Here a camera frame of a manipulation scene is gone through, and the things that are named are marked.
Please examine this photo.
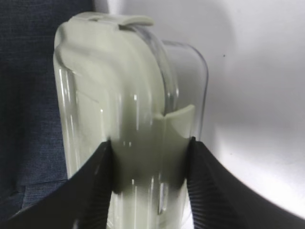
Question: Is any dark blue fabric lunch bag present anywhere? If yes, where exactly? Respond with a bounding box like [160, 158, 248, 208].
[0, 0, 94, 221]

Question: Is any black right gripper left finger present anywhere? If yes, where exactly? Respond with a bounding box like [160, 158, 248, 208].
[0, 141, 113, 229]

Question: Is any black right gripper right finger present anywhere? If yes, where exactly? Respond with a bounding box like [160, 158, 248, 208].
[187, 137, 305, 229]

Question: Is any green lid glass food container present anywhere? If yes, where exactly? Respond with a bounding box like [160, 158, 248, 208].
[53, 12, 208, 229]

